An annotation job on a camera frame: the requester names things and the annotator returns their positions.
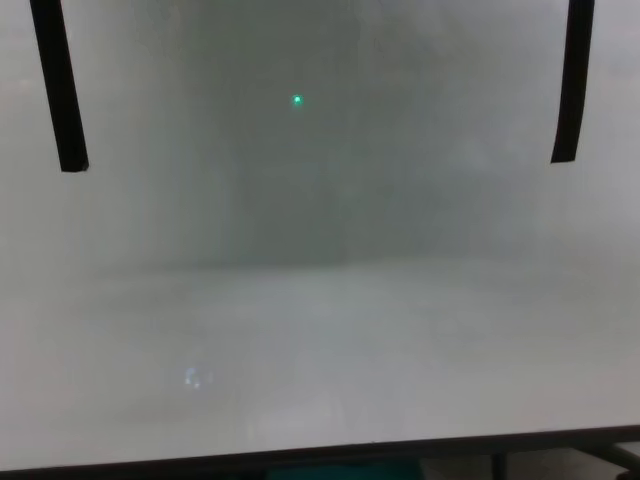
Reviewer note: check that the black tape strip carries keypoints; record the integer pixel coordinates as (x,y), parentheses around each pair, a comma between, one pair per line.
(572,80)
(63,100)

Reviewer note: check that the black metal table leg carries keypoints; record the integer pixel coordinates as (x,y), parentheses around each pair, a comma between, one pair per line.
(498,468)

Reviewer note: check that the black table brace bar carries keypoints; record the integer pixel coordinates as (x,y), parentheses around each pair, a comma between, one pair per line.
(602,457)

